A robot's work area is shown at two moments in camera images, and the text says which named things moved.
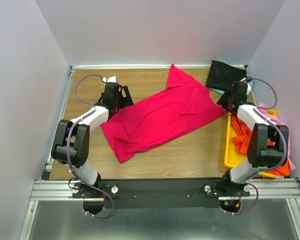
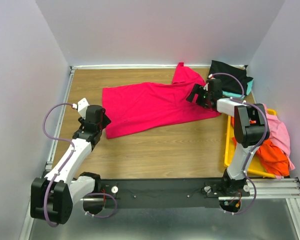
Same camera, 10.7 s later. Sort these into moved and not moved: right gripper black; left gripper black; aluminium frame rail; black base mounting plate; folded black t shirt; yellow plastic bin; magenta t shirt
Moved: left gripper black; right gripper black; magenta t shirt
Not moved: aluminium frame rail; folded black t shirt; black base mounting plate; yellow plastic bin
